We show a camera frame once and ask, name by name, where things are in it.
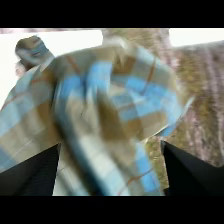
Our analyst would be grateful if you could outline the checked shirt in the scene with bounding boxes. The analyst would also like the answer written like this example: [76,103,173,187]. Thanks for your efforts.
[0,34,195,197]

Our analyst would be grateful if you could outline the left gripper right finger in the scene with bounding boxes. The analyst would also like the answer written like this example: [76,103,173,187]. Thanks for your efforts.
[160,139,224,197]

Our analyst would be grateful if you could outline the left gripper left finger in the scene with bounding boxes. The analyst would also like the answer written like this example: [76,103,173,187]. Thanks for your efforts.
[0,143,62,197]

